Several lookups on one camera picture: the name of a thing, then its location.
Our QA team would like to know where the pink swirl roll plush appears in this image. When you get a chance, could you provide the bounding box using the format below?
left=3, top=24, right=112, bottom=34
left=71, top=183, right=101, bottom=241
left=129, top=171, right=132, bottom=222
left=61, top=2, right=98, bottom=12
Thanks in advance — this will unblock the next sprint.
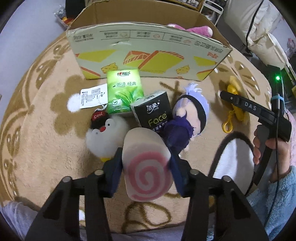
left=122, top=128, right=173, bottom=202

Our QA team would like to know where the purple plush bear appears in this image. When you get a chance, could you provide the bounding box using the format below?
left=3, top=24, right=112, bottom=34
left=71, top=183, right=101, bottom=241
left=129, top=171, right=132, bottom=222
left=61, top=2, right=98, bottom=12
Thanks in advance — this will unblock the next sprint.
left=167, top=24, right=213, bottom=38

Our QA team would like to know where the person's right hand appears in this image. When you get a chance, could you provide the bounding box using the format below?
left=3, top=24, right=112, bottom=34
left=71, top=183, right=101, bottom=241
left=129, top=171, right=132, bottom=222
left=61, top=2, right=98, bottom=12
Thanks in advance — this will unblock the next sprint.
left=253, top=125, right=290, bottom=189

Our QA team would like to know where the light blue fleece sleeve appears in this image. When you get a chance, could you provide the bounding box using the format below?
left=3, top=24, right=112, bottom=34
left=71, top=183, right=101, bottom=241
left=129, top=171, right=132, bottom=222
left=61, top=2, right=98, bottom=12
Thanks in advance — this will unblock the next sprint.
left=247, top=166, right=295, bottom=240

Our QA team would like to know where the yellow plastic clip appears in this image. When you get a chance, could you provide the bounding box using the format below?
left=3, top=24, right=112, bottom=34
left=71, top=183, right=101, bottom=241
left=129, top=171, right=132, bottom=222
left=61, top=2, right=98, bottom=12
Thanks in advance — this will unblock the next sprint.
left=222, top=110, right=234, bottom=133

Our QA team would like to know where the white-haired blindfolded plush doll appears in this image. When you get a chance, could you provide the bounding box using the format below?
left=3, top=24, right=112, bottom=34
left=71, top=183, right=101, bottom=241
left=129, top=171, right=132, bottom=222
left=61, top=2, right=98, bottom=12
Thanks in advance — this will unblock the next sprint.
left=162, top=83, right=210, bottom=153

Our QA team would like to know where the white penguin plush black cap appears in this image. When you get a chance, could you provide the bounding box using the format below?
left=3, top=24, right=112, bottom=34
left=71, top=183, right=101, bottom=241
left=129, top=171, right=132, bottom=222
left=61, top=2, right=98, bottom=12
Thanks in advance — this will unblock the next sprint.
left=85, top=110, right=130, bottom=163

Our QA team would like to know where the cream duvet on rack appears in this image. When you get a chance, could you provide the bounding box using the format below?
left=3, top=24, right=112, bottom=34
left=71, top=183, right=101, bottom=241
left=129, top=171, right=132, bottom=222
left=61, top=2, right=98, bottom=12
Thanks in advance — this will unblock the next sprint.
left=223, top=0, right=291, bottom=69

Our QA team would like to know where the black Face tissue pack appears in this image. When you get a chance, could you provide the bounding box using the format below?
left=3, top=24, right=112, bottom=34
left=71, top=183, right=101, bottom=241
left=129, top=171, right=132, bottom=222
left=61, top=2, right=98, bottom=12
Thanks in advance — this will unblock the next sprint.
left=130, top=91, right=172, bottom=133

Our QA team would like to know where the white utility cart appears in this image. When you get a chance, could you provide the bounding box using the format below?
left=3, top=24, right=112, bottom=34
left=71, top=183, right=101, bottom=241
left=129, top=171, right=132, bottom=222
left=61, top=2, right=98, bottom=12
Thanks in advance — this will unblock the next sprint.
left=200, top=0, right=226, bottom=25

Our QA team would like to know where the white paper hang tag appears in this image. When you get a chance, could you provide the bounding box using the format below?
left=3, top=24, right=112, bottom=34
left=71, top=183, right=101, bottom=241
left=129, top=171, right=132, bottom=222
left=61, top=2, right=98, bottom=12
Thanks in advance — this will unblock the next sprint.
left=80, top=83, right=108, bottom=109

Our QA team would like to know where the open cardboard box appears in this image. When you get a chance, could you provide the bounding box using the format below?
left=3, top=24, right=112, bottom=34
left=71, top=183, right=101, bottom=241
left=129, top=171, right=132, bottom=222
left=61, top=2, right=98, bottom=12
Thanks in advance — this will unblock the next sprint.
left=66, top=1, right=232, bottom=81

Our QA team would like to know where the green tissue pack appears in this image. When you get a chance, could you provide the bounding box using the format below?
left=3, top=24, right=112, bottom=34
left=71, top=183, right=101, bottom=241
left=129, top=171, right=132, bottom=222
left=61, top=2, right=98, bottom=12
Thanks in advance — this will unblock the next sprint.
left=107, top=69, right=144, bottom=114

